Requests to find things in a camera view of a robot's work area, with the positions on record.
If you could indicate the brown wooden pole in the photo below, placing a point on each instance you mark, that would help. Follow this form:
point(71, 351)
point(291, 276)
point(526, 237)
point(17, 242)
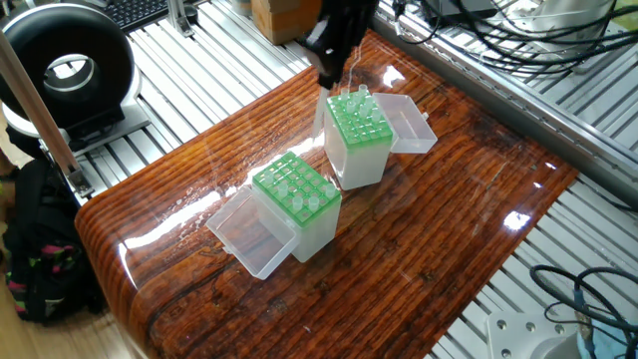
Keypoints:
point(40, 117)

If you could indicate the brown cardboard box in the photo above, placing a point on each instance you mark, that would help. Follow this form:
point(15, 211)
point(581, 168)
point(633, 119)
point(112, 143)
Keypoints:
point(284, 18)

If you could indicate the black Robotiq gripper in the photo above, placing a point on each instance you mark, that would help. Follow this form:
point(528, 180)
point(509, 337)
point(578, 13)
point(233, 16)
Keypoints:
point(347, 14)

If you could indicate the clear green-rack pipette tip box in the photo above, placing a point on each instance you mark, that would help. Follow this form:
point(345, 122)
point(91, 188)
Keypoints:
point(314, 234)
point(359, 160)

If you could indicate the black keyboard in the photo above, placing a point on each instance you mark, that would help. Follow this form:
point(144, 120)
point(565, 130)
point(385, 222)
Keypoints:
point(135, 10)

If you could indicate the silver robot mount plate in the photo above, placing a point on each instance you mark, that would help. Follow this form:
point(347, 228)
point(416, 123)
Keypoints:
point(528, 339)

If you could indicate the black backpack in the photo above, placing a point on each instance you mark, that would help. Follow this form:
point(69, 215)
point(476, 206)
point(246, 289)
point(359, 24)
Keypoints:
point(45, 234)

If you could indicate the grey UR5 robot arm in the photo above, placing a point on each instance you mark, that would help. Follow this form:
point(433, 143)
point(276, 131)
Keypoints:
point(573, 20)

